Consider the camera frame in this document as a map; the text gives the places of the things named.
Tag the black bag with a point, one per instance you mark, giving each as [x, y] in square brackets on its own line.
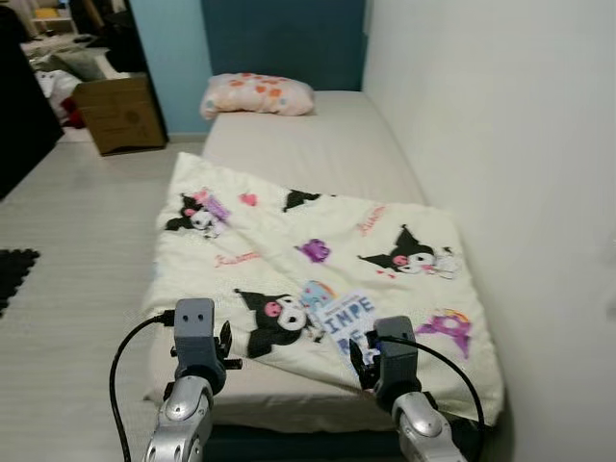
[115, 34]

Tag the cream cartoon print quilt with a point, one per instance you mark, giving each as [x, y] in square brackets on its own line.
[289, 241]

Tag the dark red cloth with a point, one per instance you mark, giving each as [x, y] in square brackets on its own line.
[73, 115]

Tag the brown cardboard box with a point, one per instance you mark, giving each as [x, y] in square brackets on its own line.
[120, 115]

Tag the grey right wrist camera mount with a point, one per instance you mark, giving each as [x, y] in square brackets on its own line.
[397, 351]

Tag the crumpled white plastic bag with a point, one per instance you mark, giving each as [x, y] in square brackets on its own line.
[53, 91]

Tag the grey fabric bundle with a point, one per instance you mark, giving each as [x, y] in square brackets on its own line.
[82, 64]

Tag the white book with blue letters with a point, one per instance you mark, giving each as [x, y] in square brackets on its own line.
[348, 318]

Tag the teal fabric bed frame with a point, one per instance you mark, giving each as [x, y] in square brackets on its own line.
[284, 43]

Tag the beige mattress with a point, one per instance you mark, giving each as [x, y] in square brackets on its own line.
[318, 144]

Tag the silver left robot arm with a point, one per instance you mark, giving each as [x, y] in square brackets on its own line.
[183, 419]

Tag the pink pillow with orange spots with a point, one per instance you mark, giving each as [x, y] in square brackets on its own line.
[258, 94]

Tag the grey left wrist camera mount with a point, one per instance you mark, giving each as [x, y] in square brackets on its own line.
[194, 332]

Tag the black foam floor mat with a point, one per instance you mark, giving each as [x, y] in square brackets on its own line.
[14, 279]

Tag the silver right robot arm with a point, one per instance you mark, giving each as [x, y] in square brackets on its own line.
[423, 428]

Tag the large black panel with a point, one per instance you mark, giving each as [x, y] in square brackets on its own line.
[24, 115]

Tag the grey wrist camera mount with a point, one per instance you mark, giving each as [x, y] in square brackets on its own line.
[397, 351]
[194, 332]

